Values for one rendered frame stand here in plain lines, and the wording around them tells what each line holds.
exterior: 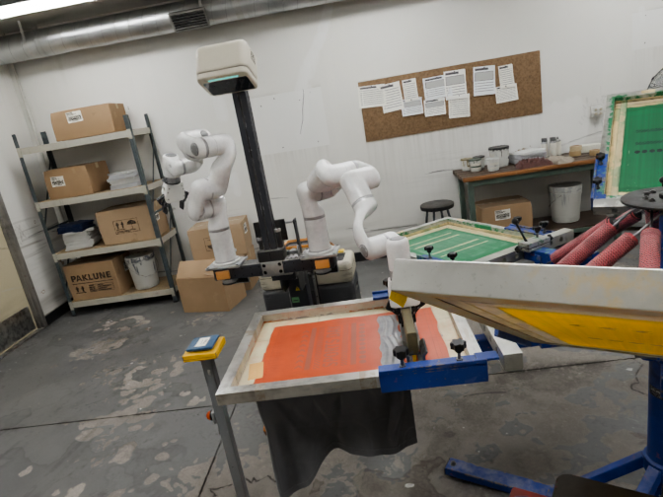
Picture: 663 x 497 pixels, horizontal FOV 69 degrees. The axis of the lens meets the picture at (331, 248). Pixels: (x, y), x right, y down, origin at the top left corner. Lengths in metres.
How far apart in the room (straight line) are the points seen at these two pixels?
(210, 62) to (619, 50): 4.63
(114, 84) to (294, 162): 2.06
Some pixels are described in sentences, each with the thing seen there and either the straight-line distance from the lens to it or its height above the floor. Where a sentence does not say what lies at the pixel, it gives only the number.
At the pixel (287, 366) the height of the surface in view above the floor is 0.96.
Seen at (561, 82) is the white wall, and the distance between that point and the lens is 5.70.
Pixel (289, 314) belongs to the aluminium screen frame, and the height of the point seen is 0.98.
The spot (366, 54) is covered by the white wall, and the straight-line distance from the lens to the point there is 5.33.
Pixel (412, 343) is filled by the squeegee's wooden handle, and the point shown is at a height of 1.03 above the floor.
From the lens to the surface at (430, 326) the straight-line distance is 1.74.
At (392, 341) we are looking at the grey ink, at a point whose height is 0.96.
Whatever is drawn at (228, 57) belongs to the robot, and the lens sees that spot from 1.98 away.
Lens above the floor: 1.74
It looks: 16 degrees down
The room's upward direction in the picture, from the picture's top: 10 degrees counter-clockwise
